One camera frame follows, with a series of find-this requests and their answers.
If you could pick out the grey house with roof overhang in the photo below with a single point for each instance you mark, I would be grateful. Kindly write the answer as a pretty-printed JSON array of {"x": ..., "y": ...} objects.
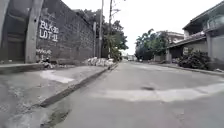
[{"x": 206, "y": 33}]

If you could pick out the pale rubble pile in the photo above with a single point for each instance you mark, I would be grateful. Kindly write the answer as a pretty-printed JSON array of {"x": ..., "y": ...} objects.
[{"x": 96, "y": 61}]

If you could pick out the grey block wall with lettering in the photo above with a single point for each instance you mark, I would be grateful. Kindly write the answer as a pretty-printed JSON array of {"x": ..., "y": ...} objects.
[{"x": 73, "y": 36}]

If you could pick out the small rubble pile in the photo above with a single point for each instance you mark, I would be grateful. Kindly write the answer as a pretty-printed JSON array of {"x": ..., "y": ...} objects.
[{"x": 46, "y": 63}]

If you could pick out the pale multi-storey building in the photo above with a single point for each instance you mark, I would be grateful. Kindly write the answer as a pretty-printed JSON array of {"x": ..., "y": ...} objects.
[{"x": 175, "y": 36}]

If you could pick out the grey concrete road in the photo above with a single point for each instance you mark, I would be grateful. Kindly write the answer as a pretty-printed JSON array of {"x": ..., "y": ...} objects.
[{"x": 150, "y": 106}]

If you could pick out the dark utility pole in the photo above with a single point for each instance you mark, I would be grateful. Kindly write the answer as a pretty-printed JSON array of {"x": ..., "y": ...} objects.
[{"x": 110, "y": 30}]

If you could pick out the dark green bush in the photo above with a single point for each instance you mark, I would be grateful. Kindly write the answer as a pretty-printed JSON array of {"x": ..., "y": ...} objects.
[{"x": 195, "y": 60}]

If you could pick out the narrow concrete kerb strip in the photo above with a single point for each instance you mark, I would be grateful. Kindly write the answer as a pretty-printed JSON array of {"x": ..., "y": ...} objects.
[{"x": 193, "y": 70}]

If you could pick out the trees behind block wall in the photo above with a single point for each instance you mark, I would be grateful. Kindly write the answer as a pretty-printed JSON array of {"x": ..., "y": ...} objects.
[{"x": 118, "y": 40}]

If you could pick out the grey utility pole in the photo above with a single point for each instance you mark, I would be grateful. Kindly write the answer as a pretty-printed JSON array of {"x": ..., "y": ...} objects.
[{"x": 100, "y": 30}]

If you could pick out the green roadside trees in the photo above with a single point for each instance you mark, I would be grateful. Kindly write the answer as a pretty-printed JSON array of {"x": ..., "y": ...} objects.
[{"x": 151, "y": 43}]

